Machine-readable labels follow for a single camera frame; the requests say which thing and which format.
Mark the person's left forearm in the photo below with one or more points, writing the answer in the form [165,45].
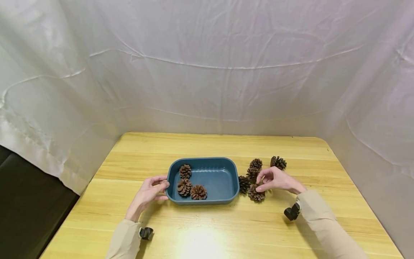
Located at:
[124,239]

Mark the person's left hand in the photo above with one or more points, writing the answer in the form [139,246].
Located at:
[144,196]

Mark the pine cone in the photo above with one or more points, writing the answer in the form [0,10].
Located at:
[256,164]
[185,171]
[278,163]
[184,187]
[256,196]
[252,175]
[198,192]
[244,184]

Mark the blue rectangular tray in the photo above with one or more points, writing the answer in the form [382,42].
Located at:
[216,180]

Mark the person's right hand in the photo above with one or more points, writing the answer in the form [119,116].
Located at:
[281,180]

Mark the black wrist band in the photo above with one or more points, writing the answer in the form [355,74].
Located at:
[146,233]
[292,212]

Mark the person's right forearm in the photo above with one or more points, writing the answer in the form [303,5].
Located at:
[326,226]

